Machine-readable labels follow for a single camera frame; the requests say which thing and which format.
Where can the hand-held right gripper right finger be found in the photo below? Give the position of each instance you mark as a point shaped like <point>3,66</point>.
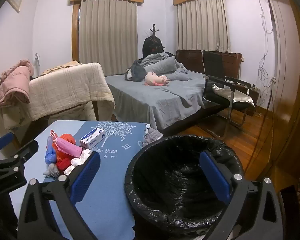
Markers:
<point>215,180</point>

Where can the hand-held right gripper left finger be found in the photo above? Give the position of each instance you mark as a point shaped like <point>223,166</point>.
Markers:
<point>86,177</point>

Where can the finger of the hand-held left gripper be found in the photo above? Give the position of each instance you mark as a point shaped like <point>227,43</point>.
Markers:
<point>3,140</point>
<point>12,162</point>

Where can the red cloth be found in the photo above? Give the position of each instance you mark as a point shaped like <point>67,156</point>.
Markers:
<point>64,164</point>

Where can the red mesh net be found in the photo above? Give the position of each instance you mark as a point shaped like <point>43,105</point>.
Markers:
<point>68,139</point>

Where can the trash bin with black liner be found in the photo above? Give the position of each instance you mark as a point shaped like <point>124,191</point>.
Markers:
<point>170,175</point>

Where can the pink face mask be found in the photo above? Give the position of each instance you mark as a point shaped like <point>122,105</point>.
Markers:
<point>68,147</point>

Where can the grey sock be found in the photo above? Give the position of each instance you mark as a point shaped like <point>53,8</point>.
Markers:
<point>51,171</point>

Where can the white and blue box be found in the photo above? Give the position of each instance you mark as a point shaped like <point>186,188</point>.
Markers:
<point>92,137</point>

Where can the pink padded jacket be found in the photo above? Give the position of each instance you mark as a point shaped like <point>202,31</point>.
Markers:
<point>12,85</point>

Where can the grey towel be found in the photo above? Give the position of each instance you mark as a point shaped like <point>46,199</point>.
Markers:
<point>152,136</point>

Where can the cream quilted blanket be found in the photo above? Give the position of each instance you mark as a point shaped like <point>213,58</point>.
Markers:
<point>65,90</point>

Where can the silver cushion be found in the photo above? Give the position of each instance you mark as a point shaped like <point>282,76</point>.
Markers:
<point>235,96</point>

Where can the wooden nightstand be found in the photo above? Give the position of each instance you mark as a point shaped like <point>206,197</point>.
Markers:
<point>253,100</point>

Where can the bed with grey sheet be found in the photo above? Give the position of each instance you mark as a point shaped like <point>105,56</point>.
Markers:
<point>165,100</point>

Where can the black folding chair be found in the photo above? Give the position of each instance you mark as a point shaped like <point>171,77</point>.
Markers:
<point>213,65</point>

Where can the dark grey clothing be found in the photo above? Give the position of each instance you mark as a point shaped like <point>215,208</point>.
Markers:
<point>136,72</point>

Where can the pink plush toy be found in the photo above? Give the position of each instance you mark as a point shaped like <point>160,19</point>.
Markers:
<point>155,78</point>

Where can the dark wooden headboard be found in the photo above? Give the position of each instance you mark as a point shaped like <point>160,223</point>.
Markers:
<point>190,57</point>

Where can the grey duvet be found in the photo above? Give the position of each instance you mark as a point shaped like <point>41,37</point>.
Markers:
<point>162,63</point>

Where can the wooden wardrobe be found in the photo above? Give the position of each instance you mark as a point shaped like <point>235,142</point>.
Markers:
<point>295,80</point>

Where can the beige curtain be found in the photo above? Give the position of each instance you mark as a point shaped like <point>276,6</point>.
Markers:
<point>205,25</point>
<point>107,37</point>

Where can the coat rack with black clothes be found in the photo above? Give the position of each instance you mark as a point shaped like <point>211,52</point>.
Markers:
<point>152,45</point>

